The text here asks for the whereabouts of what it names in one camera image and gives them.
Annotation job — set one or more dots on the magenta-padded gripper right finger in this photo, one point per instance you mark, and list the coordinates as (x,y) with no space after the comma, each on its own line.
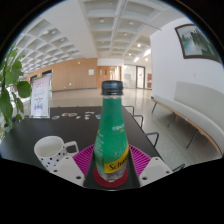
(154,170)

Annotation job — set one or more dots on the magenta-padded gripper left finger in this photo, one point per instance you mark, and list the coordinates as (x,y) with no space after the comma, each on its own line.
(70,170)

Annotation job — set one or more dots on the green drink bottle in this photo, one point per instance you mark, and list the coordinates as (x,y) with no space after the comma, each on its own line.
(111,133)

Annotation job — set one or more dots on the white polka-dot mug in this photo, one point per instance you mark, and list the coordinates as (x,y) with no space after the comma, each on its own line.
(50,151)

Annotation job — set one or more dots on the red round coaster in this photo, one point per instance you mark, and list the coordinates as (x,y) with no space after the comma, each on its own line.
(98,179)

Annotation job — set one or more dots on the black metal chairs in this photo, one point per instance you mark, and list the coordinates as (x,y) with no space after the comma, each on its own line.
(152,134)

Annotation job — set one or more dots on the long white bench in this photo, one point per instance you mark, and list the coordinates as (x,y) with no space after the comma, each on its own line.
(200,106)

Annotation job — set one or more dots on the clear acrylic sign stand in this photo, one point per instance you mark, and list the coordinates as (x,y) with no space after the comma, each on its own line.
(40,96)

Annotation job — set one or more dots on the glass entrance doors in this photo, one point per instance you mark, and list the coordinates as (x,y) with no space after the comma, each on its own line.
(133,76)

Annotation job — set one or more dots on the potted green plant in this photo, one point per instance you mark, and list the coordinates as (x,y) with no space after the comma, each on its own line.
(11,90)

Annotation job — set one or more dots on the ceiling lights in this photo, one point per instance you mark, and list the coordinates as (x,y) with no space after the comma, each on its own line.
(139,45)

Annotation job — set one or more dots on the framed landscape painting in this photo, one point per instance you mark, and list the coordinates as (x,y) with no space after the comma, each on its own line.
(196,41)

